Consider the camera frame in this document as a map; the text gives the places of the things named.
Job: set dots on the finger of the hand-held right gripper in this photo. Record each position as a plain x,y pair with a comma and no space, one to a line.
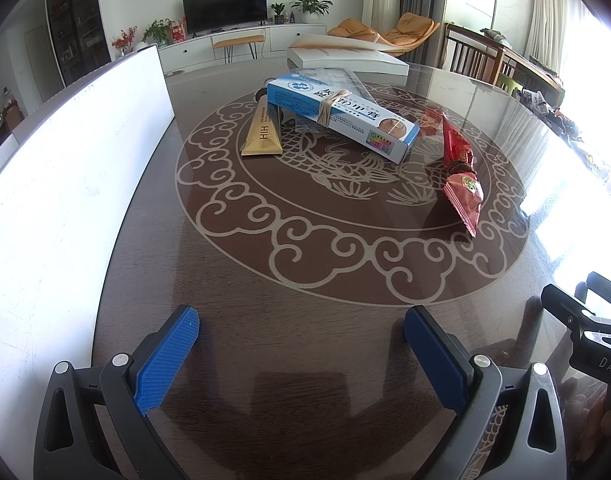
563,305
603,287

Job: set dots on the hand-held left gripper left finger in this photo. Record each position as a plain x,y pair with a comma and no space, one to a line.
163,360

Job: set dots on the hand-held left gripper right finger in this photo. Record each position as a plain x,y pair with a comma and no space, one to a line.
435,357

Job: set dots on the white board panel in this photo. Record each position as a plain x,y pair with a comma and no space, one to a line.
60,185

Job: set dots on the short red snack packet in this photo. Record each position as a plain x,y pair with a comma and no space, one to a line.
463,200

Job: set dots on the pile of small clutter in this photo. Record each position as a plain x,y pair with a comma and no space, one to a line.
580,130

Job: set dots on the wooden side table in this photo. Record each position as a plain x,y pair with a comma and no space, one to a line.
533,70

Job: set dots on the gold tube dark cap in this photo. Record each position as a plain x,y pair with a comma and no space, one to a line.
260,135

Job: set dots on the wooden chair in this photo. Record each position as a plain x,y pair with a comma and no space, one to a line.
468,52

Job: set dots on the tan rubber band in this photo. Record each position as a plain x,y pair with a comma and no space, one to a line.
330,107

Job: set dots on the bright window curtain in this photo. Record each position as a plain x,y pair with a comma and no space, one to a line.
550,15

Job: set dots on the blue white toothpaste box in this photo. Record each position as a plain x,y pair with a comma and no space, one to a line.
305,97

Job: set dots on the orange lounge chair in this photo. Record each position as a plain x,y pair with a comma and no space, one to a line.
410,30

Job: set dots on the large flat white box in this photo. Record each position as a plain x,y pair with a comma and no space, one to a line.
345,55

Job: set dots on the white door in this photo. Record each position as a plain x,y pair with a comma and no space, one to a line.
37,65

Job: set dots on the red flowers in vase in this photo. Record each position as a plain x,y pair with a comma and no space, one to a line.
124,40

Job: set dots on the orange seat stool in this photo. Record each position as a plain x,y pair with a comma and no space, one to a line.
238,41

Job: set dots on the red gift box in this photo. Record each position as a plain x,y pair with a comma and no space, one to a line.
177,31

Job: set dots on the bushy green potted plant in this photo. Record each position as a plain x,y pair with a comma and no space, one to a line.
158,30

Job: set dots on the white television cabinet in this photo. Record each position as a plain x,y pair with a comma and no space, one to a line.
295,40

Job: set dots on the dark glass display cabinet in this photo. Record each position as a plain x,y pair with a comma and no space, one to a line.
78,15

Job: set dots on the black television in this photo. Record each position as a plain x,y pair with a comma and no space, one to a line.
225,7

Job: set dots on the small potted plant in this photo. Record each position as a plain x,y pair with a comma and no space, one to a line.
278,12

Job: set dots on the large leafy plant white pot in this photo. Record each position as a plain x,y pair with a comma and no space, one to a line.
310,5

